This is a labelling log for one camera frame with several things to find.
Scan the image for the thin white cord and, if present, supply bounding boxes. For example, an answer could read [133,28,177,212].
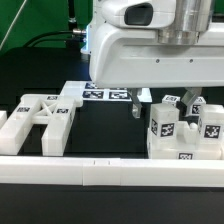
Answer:
[0,0,29,52]

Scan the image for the black vertical pole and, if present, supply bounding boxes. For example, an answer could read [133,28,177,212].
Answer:
[67,0,76,23]

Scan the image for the white tagged cube left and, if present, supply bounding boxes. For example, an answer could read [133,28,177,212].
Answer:
[162,95,180,106]

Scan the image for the white front fence bar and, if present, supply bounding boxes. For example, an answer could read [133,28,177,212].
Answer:
[0,156,224,187]

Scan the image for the white marker base sheet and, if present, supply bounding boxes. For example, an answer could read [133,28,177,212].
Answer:
[60,80,153,104]

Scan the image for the white tagged cube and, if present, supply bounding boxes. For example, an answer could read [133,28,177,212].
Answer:
[186,96,206,116]
[162,95,180,106]

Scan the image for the white left fence bar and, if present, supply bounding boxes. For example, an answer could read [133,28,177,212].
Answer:
[0,111,7,129]

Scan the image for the white chair seat part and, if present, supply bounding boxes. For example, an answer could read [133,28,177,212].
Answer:
[147,121,222,160]

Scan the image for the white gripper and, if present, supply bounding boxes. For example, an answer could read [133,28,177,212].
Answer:
[88,0,224,119]

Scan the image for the black cables at base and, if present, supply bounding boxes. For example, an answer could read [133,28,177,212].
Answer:
[22,28,88,48]

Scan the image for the white chair back frame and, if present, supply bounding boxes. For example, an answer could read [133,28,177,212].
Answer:
[0,94,83,156]

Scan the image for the white tagged cube right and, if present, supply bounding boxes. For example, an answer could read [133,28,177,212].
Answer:
[186,96,206,116]

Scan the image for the white fence bar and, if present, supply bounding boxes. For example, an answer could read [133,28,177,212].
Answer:
[0,111,7,129]
[0,156,224,187]

